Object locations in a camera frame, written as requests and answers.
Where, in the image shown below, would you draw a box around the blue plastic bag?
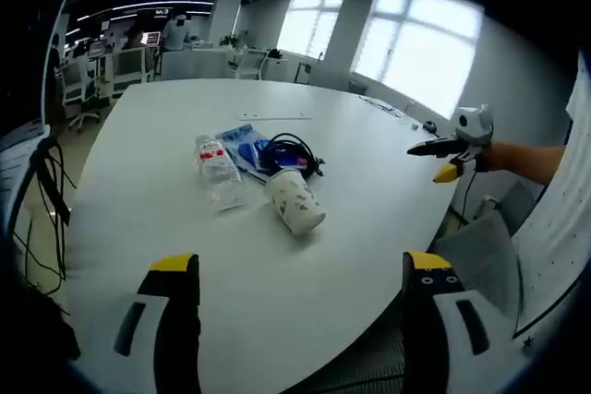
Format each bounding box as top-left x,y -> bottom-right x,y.
215,124 -> 309,183

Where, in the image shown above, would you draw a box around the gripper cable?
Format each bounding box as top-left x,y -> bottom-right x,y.
454,166 -> 476,229

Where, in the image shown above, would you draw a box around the white office chair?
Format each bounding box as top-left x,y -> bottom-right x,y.
58,57 -> 103,133

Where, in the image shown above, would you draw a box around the person's white shirt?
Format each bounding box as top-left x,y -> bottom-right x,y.
511,52 -> 591,335

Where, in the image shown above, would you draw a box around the black hanging cables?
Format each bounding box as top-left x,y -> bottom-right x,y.
7,135 -> 78,296

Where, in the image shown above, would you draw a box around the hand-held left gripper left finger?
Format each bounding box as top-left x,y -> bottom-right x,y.
78,253 -> 202,394

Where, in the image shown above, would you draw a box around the black cable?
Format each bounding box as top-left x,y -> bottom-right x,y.
266,132 -> 327,178

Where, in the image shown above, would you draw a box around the white paper cup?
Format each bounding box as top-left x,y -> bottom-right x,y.
263,169 -> 327,234

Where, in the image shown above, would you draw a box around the grey chair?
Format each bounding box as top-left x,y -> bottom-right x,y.
428,179 -> 539,321

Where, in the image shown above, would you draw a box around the clear plastic water bottle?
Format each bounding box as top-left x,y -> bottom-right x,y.
193,134 -> 245,214

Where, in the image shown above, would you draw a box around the white table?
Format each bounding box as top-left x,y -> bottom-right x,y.
64,78 -> 468,394

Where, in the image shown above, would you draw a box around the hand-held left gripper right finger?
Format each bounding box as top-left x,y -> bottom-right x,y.
402,250 -> 537,394

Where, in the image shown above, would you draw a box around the white mesh chair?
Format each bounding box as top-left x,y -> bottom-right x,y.
235,47 -> 270,80

